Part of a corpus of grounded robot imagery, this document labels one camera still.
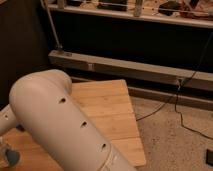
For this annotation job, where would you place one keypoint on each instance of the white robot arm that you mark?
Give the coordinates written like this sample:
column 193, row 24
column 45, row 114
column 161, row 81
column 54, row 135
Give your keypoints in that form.
column 41, row 102

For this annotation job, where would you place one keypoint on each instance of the wooden table board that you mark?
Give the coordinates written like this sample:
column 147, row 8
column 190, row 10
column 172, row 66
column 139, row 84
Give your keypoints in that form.
column 108, row 105

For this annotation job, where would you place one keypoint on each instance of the light blue round object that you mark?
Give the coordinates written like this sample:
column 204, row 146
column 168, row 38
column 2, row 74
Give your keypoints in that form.
column 12, row 157

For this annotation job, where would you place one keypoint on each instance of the black box on floor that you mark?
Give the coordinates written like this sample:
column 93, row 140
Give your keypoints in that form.
column 209, row 157

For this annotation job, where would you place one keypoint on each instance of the metal pole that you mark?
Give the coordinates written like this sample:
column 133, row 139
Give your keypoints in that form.
column 58, row 45

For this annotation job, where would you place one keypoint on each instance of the white shelf with clutter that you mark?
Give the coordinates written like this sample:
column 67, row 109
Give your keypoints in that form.
column 194, row 13

